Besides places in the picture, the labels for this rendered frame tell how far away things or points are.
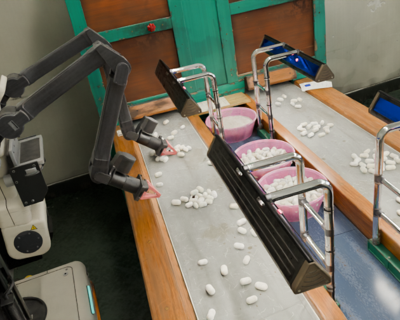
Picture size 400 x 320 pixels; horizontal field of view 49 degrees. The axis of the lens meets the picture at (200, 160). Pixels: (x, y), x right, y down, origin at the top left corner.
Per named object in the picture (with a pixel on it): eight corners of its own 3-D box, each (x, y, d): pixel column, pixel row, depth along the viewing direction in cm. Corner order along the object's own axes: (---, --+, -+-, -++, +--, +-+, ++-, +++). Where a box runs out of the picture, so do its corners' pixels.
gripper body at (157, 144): (162, 136, 209) (149, 130, 206) (166, 145, 200) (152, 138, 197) (156, 147, 211) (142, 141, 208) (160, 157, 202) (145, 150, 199)
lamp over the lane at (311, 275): (294, 296, 85) (292, 268, 81) (207, 157, 138) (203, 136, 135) (333, 284, 86) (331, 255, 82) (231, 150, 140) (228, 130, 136)
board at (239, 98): (193, 117, 238) (193, 114, 237) (186, 107, 251) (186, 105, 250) (251, 101, 243) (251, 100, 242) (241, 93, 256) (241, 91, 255)
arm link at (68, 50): (93, 18, 179) (96, 21, 171) (112, 47, 186) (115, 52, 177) (-1, 79, 177) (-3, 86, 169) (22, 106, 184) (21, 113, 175)
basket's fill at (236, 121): (219, 146, 221) (217, 136, 218) (206, 130, 240) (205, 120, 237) (261, 135, 224) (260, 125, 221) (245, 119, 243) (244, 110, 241)
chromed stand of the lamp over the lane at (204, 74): (192, 173, 204) (173, 81, 183) (182, 154, 221) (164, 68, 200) (230, 162, 207) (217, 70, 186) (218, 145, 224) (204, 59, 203)
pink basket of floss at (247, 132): (244, 149, 216) (241, 131, 211) (198, 142, 230) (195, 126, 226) (266, 126, 234) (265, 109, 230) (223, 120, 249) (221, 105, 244)
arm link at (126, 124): (94, 42, 183) (97, 47, 174) (108, 39, 184) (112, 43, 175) (122, 135, 203) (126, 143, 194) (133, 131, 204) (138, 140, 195)
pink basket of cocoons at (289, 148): (264, 197, 178) (261, 176, 174) (223, 174, 198) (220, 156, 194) (309, 169, 190) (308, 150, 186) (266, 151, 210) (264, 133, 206)
